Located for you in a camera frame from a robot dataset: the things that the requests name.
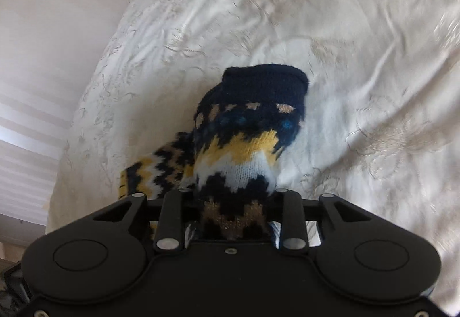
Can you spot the navy yellow patterned knit sweater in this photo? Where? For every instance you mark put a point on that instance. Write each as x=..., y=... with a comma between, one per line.
x=244, y=144

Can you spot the white embroidered bedspread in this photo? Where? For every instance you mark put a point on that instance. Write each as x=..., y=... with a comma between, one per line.
x=323, y=33

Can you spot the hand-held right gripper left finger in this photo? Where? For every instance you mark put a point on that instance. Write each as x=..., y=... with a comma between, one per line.
x=173, y=211

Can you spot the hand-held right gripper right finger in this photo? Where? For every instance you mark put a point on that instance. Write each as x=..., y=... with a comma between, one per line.
x=293, y=211

